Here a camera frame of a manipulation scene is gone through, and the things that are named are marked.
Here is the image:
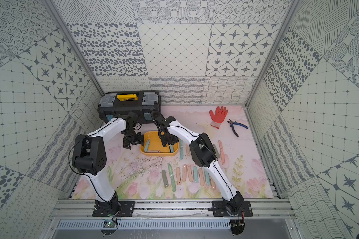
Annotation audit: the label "grey green fruit knife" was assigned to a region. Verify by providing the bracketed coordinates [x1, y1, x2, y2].
[213, 144, 221, 158]

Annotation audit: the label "long green knife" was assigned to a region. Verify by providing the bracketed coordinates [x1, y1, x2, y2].
[168, 163, 176, 192]

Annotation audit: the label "blue handled pliers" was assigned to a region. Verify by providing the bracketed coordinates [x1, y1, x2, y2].
[227, 119, 249, 138]

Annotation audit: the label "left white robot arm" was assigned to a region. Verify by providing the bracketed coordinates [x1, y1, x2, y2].
[71, 112, 144, 216]

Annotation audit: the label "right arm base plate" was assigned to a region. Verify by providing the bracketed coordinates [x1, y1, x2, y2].
[209, 200, 253, 217]

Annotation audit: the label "pale pink knife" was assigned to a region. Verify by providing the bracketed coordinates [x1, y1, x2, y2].
[181, 164, 187, 182]

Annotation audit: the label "beige pink knife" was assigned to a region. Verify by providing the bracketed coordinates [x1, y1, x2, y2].
[176, 167, 181, 185]

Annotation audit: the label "salmon pink knife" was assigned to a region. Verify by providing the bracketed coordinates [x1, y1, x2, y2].
[218, 140, 226, 164]

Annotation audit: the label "yellow plastic storage box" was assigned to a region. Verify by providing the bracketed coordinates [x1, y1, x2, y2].
[140, 131, 179, 157]

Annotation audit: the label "floral pink table mat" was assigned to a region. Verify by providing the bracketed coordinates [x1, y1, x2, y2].
[70, 105, 275, 200]

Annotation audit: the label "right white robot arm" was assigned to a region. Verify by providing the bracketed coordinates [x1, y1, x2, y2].
[151, 111, 244, 216]

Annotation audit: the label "aluminium frame rail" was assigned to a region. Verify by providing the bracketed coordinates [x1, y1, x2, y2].
[49, 199, 296, 220]

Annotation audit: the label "red work glove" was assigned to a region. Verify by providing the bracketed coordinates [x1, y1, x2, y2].
[209, 106, 228, 129]

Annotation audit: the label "black plastic toolbox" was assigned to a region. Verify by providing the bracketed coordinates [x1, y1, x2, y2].
[97, 90, 161, 124]

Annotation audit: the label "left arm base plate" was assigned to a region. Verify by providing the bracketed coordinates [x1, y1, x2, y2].
[92, 200, 136, 217]

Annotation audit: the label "long teal knife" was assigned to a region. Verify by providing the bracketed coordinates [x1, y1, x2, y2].
[179, 140, 184, 160]

